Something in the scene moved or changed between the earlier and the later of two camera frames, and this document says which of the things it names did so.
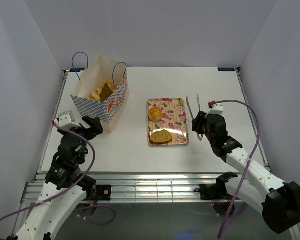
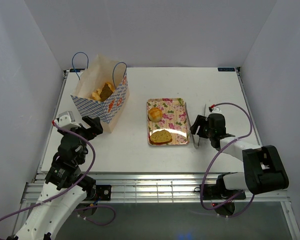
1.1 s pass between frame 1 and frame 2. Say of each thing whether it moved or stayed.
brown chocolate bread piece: stayed
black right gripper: stayed
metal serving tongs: moved
